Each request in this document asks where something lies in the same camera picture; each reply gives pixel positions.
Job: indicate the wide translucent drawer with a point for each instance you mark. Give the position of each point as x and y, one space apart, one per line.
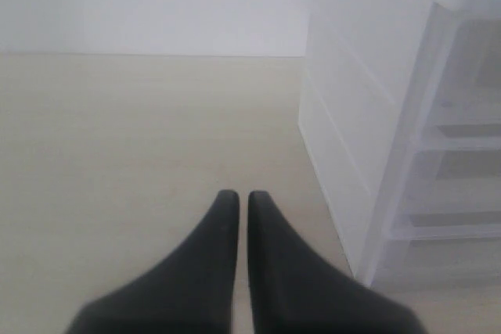
407 265
450 194

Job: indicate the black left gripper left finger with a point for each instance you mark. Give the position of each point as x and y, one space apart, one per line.
190 291

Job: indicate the bottom wide translucent drawer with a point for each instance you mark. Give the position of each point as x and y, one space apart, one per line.
407 265

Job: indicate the translucent white drawer cabinet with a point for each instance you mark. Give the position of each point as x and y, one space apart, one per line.
367 67

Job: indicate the middle wide translucent drawer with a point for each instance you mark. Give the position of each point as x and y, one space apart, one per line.
450 194

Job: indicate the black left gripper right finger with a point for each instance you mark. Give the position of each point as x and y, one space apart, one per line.
294 290

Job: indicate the upper left translucent drawer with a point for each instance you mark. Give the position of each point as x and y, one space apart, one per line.
461 105

